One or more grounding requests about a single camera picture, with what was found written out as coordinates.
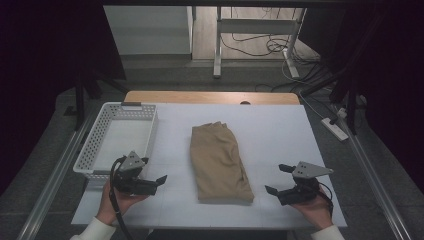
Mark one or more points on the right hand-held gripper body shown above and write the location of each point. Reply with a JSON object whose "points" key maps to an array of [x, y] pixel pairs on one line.
{"points": [[305, 186]]}

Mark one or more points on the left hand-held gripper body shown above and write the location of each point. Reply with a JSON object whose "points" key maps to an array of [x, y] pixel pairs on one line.
{"points": [[133, 181]]}

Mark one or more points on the white perforated plastic basket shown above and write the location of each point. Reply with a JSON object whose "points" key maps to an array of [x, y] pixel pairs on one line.
{"points": [[113, 136]]}

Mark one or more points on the khaki pants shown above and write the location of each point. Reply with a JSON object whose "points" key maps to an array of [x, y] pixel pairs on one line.
{"points": [[218, 163]]}

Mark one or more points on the person's right hand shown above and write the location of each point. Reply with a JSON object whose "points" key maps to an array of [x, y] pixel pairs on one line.
{"points": [[315, 210]]}

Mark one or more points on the person's left hand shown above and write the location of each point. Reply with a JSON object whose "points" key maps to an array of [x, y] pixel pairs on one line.
{"points": [[115, 203]]}

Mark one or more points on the white table mat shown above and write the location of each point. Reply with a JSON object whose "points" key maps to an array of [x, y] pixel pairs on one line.
{"points": [[276, 140]]}

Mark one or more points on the white power strip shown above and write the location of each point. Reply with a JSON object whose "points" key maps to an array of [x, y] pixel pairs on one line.
{"points": [[335, 129]]}

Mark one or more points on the wooden table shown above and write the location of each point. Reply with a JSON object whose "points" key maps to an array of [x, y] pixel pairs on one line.
{"points": [[206, 97]]}

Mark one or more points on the black stand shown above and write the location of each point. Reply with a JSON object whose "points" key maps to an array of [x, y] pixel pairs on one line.
{"points": [[350, 100], [80, 96]]}

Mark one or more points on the white cabinet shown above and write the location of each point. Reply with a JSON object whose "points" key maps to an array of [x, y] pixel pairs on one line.
{"points": [[150, 30]]}

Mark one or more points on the dark curtain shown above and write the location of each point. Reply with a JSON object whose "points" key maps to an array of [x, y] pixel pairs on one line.
{"points": [[393, 66], [50, 43]]}

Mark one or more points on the metal rail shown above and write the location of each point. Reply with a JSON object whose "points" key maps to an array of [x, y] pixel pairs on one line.
{"points": [[373, 173], [56, 170]]}

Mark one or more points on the white metal stand frame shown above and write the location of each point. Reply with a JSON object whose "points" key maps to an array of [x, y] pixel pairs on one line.
{"points": [[256, 26]]}

